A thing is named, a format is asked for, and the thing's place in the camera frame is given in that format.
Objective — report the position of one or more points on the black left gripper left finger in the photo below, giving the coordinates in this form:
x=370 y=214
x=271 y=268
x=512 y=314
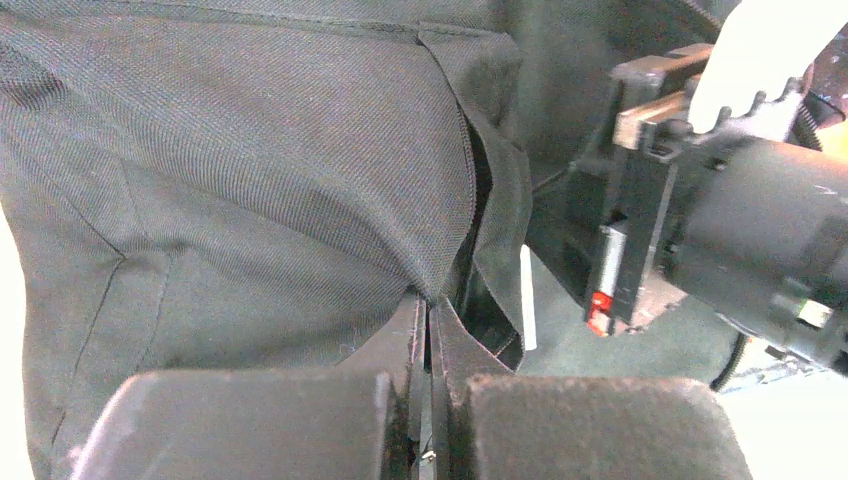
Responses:
x=357 y=420

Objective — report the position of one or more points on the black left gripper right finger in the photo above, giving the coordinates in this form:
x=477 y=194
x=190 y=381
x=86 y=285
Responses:
x=490 y=423

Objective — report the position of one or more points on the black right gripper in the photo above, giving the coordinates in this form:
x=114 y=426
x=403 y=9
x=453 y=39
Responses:
x=626 y=289

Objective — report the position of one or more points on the white marker grey cap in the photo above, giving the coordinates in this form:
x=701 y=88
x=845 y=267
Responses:
x=528 y=300

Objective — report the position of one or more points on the black fabric backpack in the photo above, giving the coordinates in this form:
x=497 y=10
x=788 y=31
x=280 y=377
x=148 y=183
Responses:
x=253 y=184

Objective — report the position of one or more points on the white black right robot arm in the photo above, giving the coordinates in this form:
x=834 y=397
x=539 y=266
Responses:
x=736 y=217

